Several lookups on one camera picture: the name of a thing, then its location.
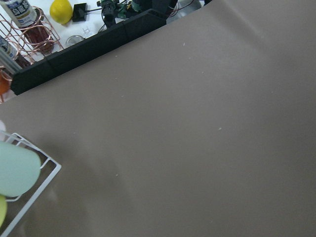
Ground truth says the white wire cup rack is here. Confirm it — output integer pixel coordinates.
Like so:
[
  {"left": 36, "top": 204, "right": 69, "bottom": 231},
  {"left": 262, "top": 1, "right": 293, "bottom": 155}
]
[{"left": 0, "top": 130, "right": 61, "bottom": 237}]

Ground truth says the black table edge rail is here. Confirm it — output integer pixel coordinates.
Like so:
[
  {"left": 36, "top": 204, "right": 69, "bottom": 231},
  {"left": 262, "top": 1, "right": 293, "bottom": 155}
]
[{"left": 10, "top": 9, "right": 166, "bottom": 95}]

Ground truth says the yellow lemon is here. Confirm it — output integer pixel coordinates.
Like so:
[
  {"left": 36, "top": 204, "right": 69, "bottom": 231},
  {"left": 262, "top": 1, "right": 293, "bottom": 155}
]
[{"left": 49, "top": 0, "right": 73, "bottom": 25}]

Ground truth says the sauce bottle with label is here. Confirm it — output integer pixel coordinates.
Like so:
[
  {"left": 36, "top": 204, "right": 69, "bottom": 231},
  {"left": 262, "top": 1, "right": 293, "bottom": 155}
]
[{"left": 0, "top": 0, "right": 54, "bottom": 55}]

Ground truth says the mint green cup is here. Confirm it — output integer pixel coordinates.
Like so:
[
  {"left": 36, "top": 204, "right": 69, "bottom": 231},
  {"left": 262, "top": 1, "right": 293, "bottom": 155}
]
[{"left": 0, "top": 142, "right": 41, "bottom": 197}]

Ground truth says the copper wire bottle rack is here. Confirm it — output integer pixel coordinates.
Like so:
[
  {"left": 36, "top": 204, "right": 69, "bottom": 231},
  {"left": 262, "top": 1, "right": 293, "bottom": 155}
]
[{"left": 0, "top": 6, "right": 64, "bottom": 81}]

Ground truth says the yellow cup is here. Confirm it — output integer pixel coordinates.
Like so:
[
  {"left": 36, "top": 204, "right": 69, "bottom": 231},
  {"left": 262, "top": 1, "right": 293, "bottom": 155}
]
[{"left": 0, "top": 195, "right": 7, "bottom": 226}]

